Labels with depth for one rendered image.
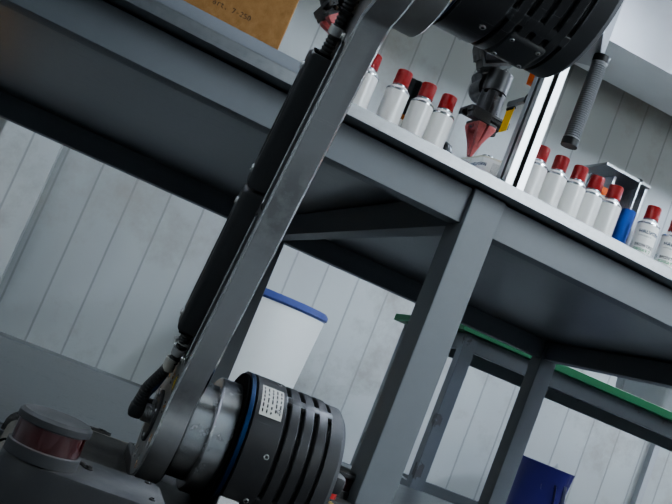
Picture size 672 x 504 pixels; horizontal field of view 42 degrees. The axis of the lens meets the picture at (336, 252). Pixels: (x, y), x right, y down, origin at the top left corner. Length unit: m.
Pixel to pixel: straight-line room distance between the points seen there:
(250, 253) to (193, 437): 0.22
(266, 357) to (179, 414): 3.38
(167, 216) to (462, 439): 2.23
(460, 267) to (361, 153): 0.24
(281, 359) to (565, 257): 2.97
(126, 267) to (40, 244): 0.47
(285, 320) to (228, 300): 3.43
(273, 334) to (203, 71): 3.10
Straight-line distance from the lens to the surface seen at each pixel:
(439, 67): 5.57
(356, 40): 0.83
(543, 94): 1.82
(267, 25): 1.34
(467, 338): 3.23
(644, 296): 1.61
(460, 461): 5.58
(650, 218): 2.15
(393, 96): 1.83
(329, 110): 0.84
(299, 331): 4.37
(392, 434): 1.38
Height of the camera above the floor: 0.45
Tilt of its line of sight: 7 degrees up
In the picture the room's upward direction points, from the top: 22 degrees clockwise
